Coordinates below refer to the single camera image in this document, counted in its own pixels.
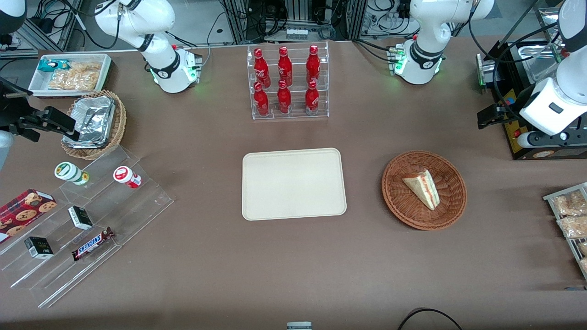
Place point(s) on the pale right gripper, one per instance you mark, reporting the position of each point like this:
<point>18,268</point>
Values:
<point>10,111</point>

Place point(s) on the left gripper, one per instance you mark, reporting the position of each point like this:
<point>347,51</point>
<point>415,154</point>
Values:
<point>512,110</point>

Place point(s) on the triangular sandwich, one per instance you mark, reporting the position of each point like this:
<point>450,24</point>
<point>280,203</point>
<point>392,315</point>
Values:
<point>424,189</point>

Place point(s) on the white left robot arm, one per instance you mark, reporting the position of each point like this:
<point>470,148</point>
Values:
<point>424,55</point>

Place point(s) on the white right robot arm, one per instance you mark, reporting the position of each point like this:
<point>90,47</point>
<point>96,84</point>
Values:
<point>160,64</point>

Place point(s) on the light tan wicker basket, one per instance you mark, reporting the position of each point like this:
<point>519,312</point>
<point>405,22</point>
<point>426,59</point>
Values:
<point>119,123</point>

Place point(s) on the brown round wicker basket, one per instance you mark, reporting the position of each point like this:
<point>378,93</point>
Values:
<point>408,206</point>

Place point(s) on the tray of packaged snacks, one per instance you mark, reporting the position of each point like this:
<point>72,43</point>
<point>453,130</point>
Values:
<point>573,243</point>

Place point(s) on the beige plastic tray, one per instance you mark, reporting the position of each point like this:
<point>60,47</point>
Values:
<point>293,183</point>

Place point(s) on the white rectangular bin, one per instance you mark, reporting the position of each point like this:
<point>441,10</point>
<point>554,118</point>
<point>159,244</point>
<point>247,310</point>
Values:
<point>39,87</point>

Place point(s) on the black glass display warmer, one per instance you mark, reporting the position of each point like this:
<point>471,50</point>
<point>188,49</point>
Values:
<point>518,146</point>

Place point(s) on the green lid white cup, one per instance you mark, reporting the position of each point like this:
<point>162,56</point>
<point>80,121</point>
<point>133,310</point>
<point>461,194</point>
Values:
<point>68,171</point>

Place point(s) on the silver foil container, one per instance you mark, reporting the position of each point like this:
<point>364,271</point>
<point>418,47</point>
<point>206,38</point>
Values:
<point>94,119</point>

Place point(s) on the clear bag of chips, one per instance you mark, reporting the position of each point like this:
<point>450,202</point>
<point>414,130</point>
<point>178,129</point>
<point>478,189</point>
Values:
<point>78,77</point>

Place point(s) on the teal snack packet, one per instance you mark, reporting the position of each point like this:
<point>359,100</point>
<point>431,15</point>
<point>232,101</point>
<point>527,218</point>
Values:
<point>48,65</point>

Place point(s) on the red cookie box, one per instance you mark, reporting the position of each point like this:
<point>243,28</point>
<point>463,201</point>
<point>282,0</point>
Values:
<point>25,211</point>

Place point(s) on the red lid white cup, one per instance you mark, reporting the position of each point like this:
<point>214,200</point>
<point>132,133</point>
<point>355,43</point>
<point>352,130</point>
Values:
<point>124,175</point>

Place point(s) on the small black box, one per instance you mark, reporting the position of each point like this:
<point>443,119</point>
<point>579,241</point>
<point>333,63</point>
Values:
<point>80,218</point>
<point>39,248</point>

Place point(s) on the clear bag of snacks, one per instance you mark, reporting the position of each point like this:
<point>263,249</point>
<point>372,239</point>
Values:
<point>568,204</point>
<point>573,227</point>
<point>584,266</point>
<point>583,248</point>

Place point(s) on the clear acrylic stepped shelf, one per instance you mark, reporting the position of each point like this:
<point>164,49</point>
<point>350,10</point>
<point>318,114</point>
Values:
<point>133,206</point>

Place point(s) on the Snickers chocolate bar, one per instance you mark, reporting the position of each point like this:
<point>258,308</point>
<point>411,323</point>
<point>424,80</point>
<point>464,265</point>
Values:
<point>91,244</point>

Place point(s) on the red soda bottle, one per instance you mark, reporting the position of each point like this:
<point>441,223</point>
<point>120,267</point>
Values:
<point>312,98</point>
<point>261,101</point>
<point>313,65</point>
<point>261,68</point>
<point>284,100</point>
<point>285,68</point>

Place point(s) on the clear acrylic bottle rack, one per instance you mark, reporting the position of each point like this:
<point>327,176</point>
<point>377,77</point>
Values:
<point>296,114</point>

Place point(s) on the white power strip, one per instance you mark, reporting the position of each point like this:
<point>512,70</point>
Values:
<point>296,33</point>

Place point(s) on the small grey device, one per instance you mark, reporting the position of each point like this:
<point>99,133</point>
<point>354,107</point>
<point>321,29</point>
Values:
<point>299,326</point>

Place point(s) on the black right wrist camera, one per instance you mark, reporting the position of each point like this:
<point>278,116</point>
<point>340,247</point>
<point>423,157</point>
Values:
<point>11,103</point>

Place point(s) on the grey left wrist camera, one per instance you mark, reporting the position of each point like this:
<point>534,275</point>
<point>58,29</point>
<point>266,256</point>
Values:
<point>550,139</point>

